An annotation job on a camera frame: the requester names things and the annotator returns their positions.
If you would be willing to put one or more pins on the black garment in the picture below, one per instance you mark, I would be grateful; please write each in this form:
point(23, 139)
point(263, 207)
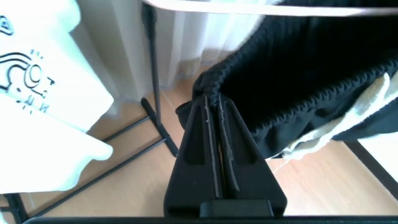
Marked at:
point(295, 62)

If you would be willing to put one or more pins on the black clothes rack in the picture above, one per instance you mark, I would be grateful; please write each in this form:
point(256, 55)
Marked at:
point(154, 62)

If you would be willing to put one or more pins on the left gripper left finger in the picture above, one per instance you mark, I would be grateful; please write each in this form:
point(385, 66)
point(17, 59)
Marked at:
point(189, 180)

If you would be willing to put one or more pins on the beige curtain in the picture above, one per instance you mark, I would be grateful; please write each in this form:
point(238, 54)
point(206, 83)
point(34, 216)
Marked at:
point(130, 46)

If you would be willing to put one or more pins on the white printed t-shirt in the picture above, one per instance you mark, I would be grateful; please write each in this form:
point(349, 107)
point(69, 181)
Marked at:
point(46, 109)

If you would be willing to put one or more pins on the pink clothes hanger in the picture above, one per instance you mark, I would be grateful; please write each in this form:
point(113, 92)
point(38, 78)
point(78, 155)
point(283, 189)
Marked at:
point(280, 9)

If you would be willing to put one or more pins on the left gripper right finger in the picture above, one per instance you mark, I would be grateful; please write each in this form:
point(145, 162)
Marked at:
point(255, 183)

